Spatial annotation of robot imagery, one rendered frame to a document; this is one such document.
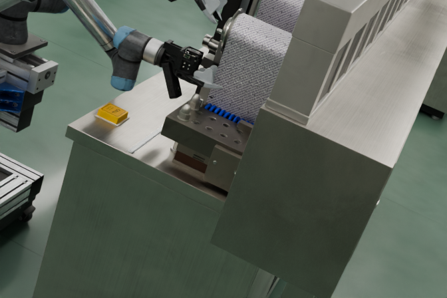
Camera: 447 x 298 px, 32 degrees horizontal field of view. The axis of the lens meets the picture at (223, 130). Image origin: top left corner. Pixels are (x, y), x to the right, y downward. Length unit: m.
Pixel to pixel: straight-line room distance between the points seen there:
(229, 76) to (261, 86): 0.10
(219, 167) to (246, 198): 0.72
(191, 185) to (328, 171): 0.84
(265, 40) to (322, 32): 0.94
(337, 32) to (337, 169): 0.24
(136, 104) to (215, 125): 0.38
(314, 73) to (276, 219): 0.28
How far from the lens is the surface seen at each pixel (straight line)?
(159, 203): 2.21
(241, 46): 2.25
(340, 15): 1.29
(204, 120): 2.22
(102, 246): 2.37
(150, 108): 2.50
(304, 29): 1.31
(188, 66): 2.30
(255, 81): 2.26
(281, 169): 1.38
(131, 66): 2.38
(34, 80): 2.86
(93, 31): 2.47
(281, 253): 1.45
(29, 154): 3.86
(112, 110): 2.36
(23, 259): 3.19
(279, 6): 2.44
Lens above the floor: 1.95
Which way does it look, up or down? 25 degrees down
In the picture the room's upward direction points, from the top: 20 degrees clockwise
